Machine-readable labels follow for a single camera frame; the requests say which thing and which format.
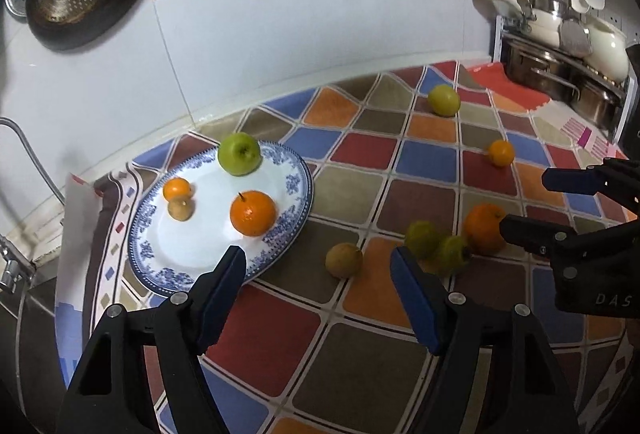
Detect small orange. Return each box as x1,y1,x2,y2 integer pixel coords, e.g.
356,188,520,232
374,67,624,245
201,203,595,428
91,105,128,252
487,140,515,167
162,177,193,202

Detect small green persimmon front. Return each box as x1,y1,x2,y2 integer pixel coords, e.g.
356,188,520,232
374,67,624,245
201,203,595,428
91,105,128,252
435,235,471,278

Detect small green persimmon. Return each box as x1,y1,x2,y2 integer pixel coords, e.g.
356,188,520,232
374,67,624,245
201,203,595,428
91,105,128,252
404,220,447,259
435,235,471,278

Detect large orange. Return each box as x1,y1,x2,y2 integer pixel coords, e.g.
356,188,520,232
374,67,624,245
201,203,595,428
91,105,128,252
230,190,278,237
462,203,506,255

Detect small green persimmon back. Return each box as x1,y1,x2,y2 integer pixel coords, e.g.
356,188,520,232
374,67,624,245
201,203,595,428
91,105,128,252
404,220,447,259

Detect brown kiwi back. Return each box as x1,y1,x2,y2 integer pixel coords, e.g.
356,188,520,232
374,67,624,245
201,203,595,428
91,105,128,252
324,243,363,279

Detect brown kiwi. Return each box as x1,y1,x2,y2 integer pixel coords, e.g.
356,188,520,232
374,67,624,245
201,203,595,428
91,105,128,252
324,243,363,279
167,197,194,221

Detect yellow-green pear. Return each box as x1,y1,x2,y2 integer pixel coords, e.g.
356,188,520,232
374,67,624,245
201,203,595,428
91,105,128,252
427,84,461,117

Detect brown kiwi front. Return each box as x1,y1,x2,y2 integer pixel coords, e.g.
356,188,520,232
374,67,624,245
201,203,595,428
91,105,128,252
167,197,194,221

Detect green apple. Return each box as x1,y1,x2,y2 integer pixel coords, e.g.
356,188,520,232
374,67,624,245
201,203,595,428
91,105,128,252
217,133,262,177

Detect chrome kitchen faucet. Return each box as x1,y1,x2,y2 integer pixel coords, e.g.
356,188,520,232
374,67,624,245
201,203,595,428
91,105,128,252
0,235,36,294

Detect red striped cloth mat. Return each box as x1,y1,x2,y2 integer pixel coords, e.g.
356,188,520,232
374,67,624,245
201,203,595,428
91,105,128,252
463,62,626,160

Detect white pot rack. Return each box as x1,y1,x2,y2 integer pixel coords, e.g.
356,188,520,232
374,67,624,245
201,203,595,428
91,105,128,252
494,16,639,155

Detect steel pot lower rack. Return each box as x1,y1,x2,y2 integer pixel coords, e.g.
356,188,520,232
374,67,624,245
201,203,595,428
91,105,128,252
501,35,580,103

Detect cream ceramic kettle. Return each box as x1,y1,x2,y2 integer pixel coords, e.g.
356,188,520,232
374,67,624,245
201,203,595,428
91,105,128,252
585,14,629,84

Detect blue white porcelain plate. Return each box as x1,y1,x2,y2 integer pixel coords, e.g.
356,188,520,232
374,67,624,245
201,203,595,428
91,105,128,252
128,141,314,296

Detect metal skimmer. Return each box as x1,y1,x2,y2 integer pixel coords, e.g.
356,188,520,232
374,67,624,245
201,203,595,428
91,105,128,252
559,0,592,59

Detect colourful diamond pattern mat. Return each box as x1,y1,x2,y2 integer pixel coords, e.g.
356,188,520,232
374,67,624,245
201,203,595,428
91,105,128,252
81,61,632,433

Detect thin gooseneck water tap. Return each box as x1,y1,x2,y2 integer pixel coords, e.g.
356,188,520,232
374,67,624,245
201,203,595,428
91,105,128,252
0,116,65,206

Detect round metal steamer tray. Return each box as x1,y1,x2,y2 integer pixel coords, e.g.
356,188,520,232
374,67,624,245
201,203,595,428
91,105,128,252
4,0,26,21

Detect cream handled saucepan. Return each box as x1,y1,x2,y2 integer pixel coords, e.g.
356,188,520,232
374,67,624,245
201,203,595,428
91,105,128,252
489,0,567,49

